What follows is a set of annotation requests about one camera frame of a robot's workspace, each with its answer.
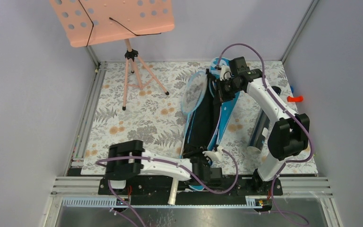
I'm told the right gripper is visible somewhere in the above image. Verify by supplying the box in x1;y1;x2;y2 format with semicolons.
213;78;242;105

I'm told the blue racket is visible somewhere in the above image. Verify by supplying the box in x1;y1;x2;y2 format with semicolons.
168;70;209;206

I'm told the blue racket cover bag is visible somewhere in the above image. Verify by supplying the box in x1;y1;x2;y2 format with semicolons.
181;57;240;191

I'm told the black shuttlecock tube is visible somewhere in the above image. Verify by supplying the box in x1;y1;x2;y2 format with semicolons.
246;86;282;155

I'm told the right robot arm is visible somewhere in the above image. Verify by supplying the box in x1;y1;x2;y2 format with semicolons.
215;50;314;195

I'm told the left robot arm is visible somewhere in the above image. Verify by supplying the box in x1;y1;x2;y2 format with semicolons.
96;140;239;194

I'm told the pink music stand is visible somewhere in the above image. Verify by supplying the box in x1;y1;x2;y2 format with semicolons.
50;0;175;110

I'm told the black front rail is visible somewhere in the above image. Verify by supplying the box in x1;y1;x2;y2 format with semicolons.
98;175;283;206

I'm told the red clip on wall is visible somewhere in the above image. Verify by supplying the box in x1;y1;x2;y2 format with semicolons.
286;96;304;103

